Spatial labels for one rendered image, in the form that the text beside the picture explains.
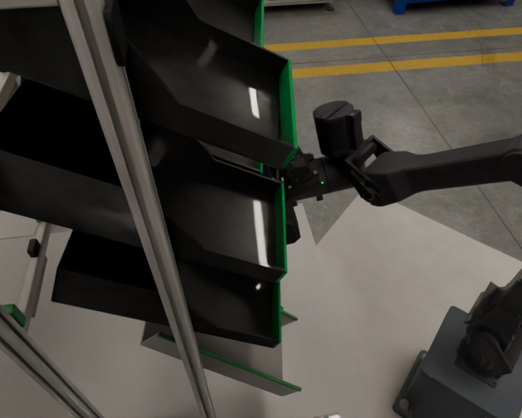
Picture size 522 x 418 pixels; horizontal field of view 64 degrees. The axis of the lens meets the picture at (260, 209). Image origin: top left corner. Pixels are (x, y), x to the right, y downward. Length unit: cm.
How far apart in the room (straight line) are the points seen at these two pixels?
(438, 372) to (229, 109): 56
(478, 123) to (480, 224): 96
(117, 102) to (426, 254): 98
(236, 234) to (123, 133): 21
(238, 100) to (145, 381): 70
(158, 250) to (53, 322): 72
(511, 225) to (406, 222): 147
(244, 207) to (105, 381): 59
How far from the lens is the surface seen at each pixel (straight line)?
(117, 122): 28
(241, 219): 47
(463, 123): 324
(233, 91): 37
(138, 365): 96
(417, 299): 106
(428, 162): 56
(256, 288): 61
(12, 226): 131
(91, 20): 24
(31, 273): 56
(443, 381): 76
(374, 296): 104
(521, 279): 61
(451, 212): 254
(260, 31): 47
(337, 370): 94
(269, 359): 77
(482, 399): 77
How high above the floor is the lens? 172
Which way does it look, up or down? 48 degrees down
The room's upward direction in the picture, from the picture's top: straight up
